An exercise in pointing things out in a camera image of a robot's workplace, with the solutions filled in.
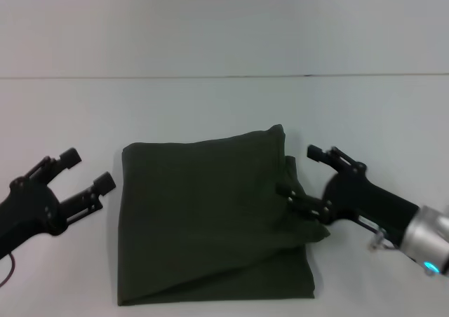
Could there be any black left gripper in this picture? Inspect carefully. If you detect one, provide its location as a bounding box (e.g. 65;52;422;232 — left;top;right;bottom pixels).
0;147;116;260

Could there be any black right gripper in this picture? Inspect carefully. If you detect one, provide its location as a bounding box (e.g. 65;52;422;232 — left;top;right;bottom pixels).
276;144;420;246

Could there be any dark green t-shirt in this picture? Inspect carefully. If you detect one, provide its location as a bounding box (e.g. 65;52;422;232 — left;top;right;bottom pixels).
116;123;333;307

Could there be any thin left arm cable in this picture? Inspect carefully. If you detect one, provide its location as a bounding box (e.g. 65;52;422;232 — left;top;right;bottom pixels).
0;252;17;286

